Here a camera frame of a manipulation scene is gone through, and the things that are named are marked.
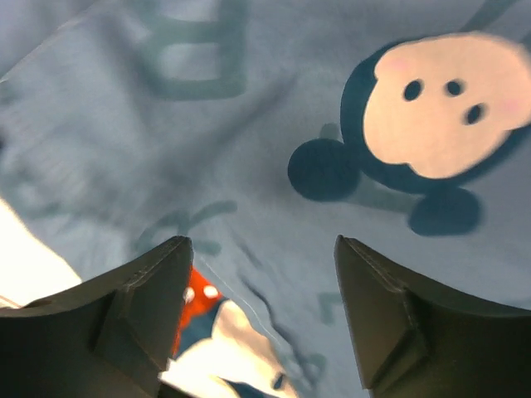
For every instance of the cream pillow with yellow edge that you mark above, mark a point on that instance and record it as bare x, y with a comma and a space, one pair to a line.
29, 270

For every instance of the blue cartoon print pillowcase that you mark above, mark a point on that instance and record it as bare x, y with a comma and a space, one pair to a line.
124, 122

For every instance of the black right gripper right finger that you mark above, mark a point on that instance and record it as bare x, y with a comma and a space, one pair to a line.
415, 337

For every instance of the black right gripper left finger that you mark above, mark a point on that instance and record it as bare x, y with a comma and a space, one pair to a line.
110, 336

